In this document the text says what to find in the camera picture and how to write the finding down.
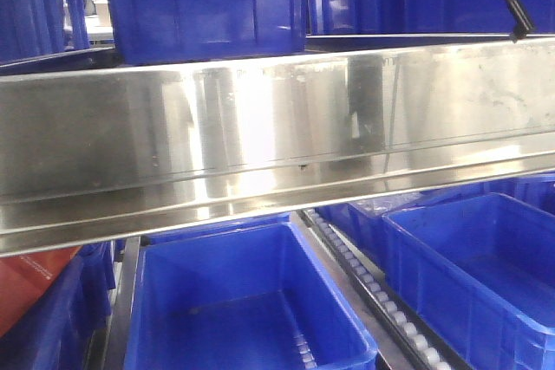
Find light blue bin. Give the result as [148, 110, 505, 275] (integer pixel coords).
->
[108, 0, 307, 65]

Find blue bin behind middle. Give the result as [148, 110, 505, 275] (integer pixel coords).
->
[140, 212, 291, 247]

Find blue lower middle bin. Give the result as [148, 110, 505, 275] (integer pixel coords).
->
[124, 222, 377, 369]

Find blue lower right bin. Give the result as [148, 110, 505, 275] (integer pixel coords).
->
[384, 193, 554, 369]

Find roller track with white wheels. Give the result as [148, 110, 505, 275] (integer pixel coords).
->
[297, 210, 470, 369]

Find blue lower left bin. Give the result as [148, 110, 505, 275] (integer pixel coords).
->
[1, 242, 115, 369]

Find blue upper left bin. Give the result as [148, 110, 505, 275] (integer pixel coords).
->
[1, 0, 89, 62]

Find red printed packaging sleeve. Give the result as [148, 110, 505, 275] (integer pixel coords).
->
[1, 246, 82, 336]

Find stainless steel shelf rail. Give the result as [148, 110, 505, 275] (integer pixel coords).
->
[1, 35, 554, 256]

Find steel divider rail lower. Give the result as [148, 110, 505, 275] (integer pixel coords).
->
[102, 237, 140, 369]

